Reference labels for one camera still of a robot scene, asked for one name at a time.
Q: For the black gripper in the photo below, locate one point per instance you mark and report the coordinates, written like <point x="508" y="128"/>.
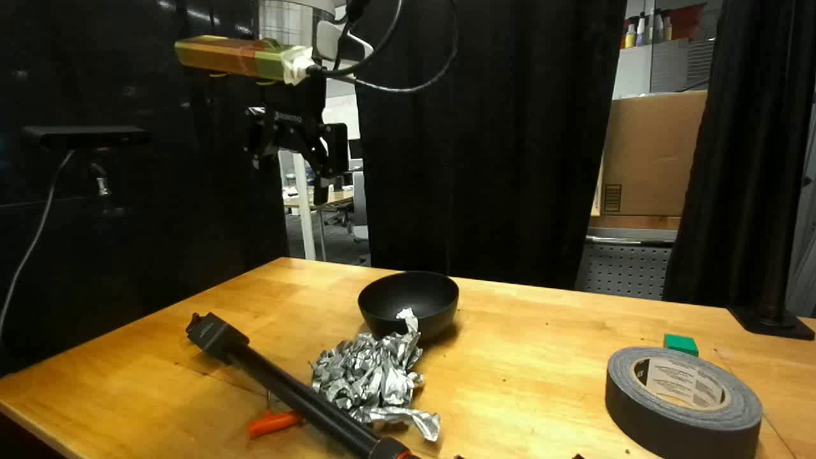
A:
<point x="295" y="115"/>

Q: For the grey gaffer tape roll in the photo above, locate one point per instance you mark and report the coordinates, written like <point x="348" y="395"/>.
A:
<point x="628" y="409"/>

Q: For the small green block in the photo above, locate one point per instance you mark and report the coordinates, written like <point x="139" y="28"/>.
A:
<point x="682" y="346"/>

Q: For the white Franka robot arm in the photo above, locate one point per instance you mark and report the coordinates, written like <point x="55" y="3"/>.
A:
<point x="329" y="35"/>

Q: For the black bowl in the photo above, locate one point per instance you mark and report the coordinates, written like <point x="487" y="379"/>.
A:
<point x="408" y="296"/>

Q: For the background wooden desk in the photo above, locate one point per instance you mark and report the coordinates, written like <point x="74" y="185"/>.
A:
<point x="334" y="199"/>

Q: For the crumpled silver foil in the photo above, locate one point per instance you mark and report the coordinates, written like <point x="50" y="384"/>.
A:
<point x="366" y="374"/>

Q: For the small orange tool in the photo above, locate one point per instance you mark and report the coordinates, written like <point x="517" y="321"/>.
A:
<point x="271" y="425"/>

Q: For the white shelf unit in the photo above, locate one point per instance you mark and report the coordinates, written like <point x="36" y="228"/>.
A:
<point x="634" y="73"/>

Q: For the brown cardboard box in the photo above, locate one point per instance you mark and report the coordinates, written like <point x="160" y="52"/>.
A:
<point x="652" y="153"/>

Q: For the grey perforated panel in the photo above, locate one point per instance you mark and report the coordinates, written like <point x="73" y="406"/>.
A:
<point x="626" y="272"/>

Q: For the red box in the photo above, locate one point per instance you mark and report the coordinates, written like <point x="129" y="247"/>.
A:
<point x="689" y="20"/>

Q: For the black stand base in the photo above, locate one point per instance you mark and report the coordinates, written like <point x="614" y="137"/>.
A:
<point x="769" y="325"/>

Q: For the yellow green taped wrist camera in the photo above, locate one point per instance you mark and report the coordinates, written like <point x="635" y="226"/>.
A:
<point x="245" y="55"/>

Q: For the glossy black wall panel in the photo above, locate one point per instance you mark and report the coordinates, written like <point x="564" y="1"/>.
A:
<point x="188" y="213"/>

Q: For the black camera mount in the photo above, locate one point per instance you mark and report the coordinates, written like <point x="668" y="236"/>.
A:
<point x="102" y="181"/>

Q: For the black stereo camera bar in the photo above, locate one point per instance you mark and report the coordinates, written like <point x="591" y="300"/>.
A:
<point x="86" y="133"/>

